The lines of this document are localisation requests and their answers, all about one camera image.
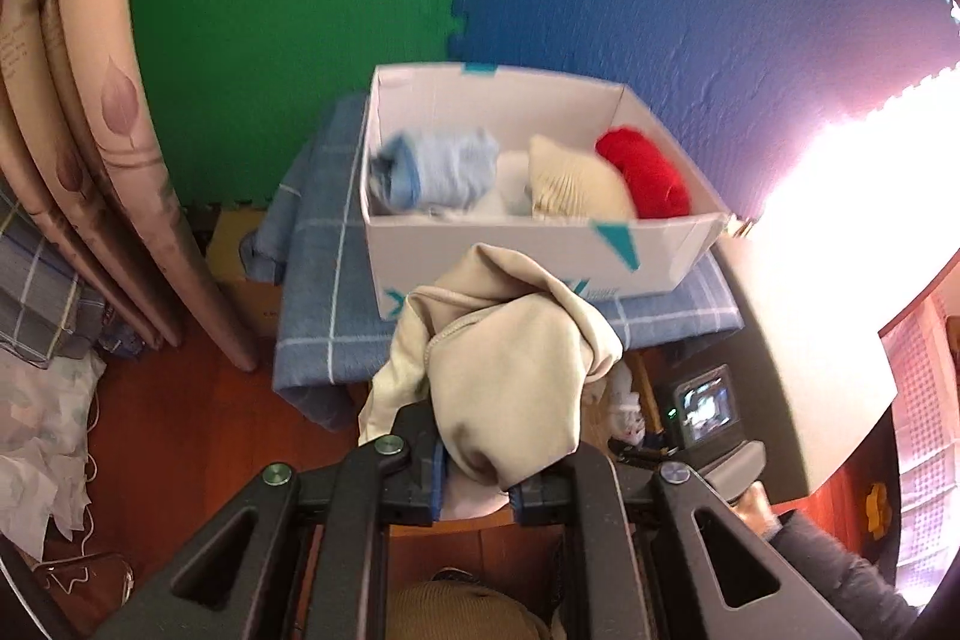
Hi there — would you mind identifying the blue plaid blanket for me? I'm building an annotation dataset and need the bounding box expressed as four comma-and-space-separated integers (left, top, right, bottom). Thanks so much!
251, 92, 743, 431

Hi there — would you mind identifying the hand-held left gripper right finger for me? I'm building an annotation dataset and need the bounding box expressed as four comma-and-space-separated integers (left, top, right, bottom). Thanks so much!
510, 441, 863, 640

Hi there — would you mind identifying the green foam mat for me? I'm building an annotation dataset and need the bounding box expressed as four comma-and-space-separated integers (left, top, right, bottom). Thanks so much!
124, 0, 496, 214

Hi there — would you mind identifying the coarse woven cloth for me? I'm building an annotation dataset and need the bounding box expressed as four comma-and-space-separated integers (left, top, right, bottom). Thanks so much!
388, 569, 557, 640

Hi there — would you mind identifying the white cardboard box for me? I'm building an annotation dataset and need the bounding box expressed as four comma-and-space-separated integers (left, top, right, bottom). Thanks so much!
358, 61, 732, 322

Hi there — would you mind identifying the person's right forearm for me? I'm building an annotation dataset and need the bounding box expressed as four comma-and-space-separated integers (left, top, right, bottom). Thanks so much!
765, 509, 920, 640

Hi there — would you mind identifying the light blue underwear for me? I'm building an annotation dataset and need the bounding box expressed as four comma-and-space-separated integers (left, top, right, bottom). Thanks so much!
369, 128, 502, 215

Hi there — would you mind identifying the pink checked curtain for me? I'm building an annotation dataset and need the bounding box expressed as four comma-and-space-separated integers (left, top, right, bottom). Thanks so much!
881, 291, 960, 581

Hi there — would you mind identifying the grey blue plaid cloth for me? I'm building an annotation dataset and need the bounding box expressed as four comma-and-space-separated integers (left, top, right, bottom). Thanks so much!
0, 190, 113, 371

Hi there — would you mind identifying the red underwear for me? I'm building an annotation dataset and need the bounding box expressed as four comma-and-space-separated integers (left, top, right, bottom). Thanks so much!
595, 124, 692, 220

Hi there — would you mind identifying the white patterned underwear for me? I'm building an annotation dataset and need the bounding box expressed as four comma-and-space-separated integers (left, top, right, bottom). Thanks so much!
600, 362, 647, 450

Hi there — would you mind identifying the beige leaf print curtain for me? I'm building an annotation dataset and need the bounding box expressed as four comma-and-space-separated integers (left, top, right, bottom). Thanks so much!
0, 0, 260, 375

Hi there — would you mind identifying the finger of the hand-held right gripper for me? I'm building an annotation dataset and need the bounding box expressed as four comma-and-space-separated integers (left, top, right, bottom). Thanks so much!
609, 436, 680, 462

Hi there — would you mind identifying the yellow cardboard box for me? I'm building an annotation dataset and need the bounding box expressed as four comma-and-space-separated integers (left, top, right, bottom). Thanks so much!
204, 205, 290, 341

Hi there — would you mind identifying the yellow flower toy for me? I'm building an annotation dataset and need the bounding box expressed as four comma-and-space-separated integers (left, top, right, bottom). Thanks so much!
862, 486, 890, 540

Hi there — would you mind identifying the white knit underwear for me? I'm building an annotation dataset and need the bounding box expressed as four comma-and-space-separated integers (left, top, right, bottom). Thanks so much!
525, 134, 638, 223

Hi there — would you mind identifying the metal wire hanger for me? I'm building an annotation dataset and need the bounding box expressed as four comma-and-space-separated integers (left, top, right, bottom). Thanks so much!
34, 551, 137, 620

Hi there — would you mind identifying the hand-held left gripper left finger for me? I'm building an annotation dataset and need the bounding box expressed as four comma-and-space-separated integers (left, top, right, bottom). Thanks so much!
94, 401, 451, 640

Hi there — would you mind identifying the white rounded panel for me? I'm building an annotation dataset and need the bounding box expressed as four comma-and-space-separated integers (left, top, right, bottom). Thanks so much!
720, 220, 901, 507

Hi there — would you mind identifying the white floral cloth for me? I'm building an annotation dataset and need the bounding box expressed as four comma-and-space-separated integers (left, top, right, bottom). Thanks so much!
0, 351, 110, 558

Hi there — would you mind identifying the beige underwear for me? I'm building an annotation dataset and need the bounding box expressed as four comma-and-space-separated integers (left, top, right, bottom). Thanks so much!
358, 242, 625, 521

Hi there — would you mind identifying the person's right hand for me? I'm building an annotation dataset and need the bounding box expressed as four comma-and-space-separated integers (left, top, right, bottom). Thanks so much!
731, 481, 785, 540

